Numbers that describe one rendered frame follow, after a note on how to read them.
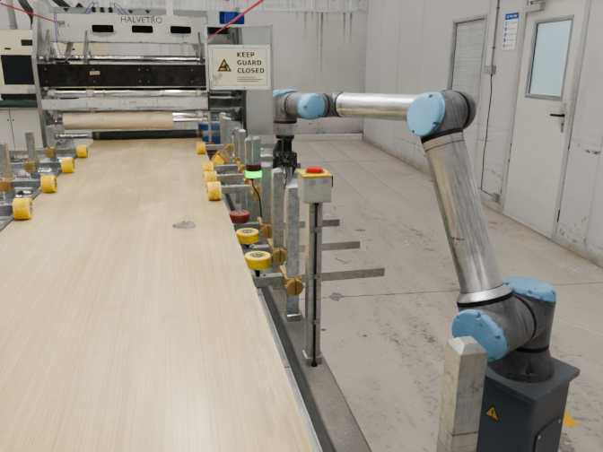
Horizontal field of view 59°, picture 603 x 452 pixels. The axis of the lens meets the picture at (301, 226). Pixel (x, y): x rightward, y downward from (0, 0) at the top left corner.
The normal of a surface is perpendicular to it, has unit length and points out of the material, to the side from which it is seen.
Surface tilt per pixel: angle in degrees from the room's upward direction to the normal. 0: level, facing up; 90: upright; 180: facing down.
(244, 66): 90
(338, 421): 0
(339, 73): 90
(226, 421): 0
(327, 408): 0
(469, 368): 90
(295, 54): 90
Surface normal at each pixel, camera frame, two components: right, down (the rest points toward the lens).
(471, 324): -0.75, 0.26
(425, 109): -0.80, 0.05
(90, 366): 0.00, -0.96
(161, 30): 0.22, 0.29
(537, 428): 0.62, 0.23
